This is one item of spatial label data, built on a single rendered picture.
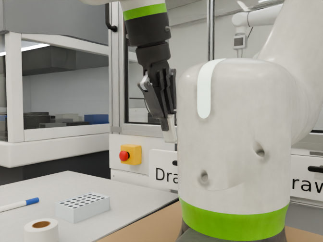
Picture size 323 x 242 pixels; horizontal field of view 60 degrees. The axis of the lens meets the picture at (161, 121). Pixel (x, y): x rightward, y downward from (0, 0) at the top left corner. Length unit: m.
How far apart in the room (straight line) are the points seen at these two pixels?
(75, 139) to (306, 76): 1.23
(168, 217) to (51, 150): 0.99
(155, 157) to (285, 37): 0.54
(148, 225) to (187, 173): 0.19
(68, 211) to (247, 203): 0.58
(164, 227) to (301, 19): 0.36
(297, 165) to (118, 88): 0.70
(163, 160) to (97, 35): 0.98
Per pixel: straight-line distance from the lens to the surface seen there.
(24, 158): 1.36
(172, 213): 0.52
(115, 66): 1.16
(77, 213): 0.79
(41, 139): 1.39
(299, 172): 0.84
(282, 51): 0.44
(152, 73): 0.61
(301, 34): 0.44
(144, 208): 0.86
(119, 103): 1.15
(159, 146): 1.02
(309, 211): 0.88
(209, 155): 0.29
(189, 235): 0.32
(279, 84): 0.30
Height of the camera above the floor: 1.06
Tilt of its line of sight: 3 degrees down
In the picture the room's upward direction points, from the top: straight up
